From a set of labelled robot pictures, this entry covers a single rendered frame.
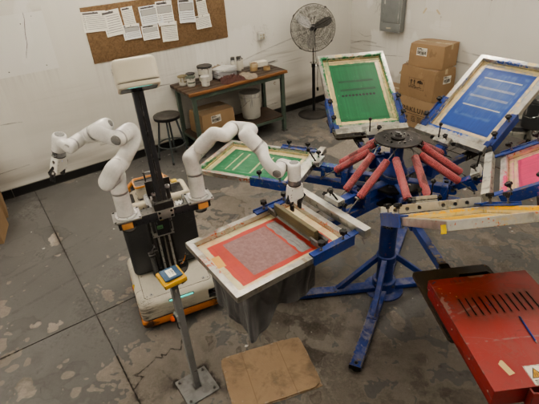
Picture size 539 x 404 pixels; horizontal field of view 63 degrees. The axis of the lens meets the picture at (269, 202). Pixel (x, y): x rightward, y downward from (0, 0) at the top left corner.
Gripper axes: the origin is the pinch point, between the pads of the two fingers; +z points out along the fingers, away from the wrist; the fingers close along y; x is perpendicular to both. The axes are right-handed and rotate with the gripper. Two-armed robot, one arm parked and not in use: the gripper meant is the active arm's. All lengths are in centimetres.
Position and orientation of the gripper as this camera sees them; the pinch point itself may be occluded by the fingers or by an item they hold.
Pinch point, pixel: (295, 206)
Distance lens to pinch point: 253.7
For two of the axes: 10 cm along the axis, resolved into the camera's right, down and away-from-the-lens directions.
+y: -8.2, 3.5, -4.6
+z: 0.7, 8.5, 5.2
